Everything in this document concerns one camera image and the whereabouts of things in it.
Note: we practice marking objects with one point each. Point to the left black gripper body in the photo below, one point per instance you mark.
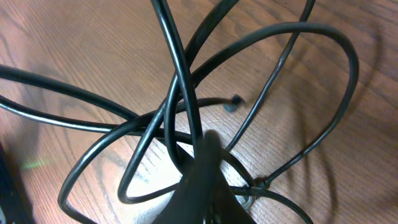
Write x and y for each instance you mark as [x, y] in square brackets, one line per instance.
[12, 209]

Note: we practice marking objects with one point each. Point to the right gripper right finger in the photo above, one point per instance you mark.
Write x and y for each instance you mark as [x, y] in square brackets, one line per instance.
[224, 207]

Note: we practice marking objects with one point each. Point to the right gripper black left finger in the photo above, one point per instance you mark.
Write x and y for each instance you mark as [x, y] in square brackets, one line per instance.
[193, 195]

